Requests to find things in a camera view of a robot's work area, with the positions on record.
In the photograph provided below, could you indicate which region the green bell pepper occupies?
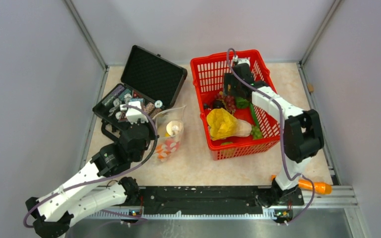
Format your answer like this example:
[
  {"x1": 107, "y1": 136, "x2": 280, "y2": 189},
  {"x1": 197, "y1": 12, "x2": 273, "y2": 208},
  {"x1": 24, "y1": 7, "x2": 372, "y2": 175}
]
[{"x1": 235, "y1": 97, "x2": 250, "y2": 109}]

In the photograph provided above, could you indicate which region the green grape bunch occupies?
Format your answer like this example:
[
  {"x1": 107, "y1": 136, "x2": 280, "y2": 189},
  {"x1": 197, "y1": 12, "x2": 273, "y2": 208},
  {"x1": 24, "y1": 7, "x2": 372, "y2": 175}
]
[{"x1": 250, "y1": 125, "x2": 263, "y2": 140}]

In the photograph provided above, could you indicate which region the purple grape bunch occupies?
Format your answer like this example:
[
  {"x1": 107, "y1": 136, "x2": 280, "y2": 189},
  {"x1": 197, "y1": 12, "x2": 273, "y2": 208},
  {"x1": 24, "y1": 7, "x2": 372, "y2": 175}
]
[{"x1": 215, "y1": 92, "x2": 237, "y2": 115}]

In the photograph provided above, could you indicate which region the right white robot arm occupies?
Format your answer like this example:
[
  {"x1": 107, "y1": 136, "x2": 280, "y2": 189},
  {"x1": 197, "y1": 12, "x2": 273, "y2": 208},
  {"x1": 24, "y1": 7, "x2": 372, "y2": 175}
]
[{"x1": 223, "y1": 63, "x2": 324, "y2": 206}]

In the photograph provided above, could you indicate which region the white mushroom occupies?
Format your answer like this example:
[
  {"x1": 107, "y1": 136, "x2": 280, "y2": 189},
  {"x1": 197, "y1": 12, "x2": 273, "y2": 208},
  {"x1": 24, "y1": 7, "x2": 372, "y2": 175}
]
[{"x1": 166, "y1": 120, "x2": 183, "y2": 136}]

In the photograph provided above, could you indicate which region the clear zip top bag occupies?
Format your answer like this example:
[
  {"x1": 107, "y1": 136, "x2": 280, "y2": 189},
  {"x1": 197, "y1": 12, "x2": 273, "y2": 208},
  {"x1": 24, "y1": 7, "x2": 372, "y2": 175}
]
[{"x1": 151, "y1": 106, "x2": 186, "y2": 162}]

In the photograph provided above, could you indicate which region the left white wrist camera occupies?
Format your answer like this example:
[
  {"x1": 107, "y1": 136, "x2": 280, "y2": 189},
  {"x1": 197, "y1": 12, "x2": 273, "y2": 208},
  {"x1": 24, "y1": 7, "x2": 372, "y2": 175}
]
[{"x1": 120, "y1": 101, "x2": 148, "y2": 124}]

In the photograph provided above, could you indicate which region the orange handled tool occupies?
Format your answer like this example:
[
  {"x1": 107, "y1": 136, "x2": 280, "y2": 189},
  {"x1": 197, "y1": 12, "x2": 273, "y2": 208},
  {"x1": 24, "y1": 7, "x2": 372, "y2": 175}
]
[{"x1": 270, "y1": 176, "x2": 333, "y2": 195}]

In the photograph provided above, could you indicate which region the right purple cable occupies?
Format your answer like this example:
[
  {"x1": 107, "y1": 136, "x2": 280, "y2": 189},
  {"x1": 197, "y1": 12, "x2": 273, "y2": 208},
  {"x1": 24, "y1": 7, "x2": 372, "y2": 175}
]
[{"x1": 226, "y1": 48, "x2": 316, "y2": 226}]

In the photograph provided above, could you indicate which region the napa cabbage toy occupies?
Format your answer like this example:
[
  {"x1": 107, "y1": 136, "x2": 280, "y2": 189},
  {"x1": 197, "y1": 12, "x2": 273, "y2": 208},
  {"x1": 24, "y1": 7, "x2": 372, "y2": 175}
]
[{"x1": 206, "y1": 108, "x2": 252, "y2": 141}]

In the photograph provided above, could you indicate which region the purple cable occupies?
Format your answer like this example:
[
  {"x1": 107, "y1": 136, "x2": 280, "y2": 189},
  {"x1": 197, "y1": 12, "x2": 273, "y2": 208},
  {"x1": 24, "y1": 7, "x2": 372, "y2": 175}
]
[
  {"x1": 23, "y1": 105, "x2": 159, "y2": 229},
  {"x1": 226, "y1": 48, "x2": 316, "y2": 226}
]

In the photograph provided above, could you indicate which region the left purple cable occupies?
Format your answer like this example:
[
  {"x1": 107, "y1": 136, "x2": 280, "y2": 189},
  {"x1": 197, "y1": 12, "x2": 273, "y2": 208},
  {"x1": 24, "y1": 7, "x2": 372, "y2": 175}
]
[{"x1": 23, "y1": 105, "x2": 159, "y2": 229}]

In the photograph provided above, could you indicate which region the orange fruit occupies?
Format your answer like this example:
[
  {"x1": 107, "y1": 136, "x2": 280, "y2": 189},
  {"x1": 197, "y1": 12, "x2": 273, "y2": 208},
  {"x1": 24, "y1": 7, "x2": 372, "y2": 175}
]
[{"x1": 154, "y1": 138, "x2": 180, "y2": 161}]

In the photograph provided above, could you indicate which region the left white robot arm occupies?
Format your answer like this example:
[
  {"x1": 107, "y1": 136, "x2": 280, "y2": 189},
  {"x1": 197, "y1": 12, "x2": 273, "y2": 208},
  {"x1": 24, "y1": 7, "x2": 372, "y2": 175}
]
[{"x1": 23, "y1": 120, "x2": 159, "y2": 238}]

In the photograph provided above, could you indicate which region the black poker chip case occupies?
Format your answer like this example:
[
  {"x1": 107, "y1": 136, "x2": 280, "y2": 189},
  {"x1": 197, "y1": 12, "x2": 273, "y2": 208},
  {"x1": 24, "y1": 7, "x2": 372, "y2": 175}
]
[{"x1": 92, "y1": 45, "x2": 188, "y2": 142}]

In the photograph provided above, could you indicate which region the red plastic basket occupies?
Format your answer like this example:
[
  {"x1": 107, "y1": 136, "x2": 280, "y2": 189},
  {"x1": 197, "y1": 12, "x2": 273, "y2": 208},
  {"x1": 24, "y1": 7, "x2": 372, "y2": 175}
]
[{"x1": 190, "y1": 53, "x2": 280, "y2": 160}]

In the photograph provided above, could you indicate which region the dark plum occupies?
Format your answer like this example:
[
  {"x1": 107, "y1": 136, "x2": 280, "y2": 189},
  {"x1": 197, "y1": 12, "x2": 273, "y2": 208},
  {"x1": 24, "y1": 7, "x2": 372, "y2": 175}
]
[{"x1": 212, "y1": 100, "x2": 225, "y2": 109}]

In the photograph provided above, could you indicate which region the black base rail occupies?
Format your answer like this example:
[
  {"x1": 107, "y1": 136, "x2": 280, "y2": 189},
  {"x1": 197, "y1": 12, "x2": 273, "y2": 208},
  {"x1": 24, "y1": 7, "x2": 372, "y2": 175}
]
[{"x1": 120, "y1": 186, "x2": 305, "y2": 218}]

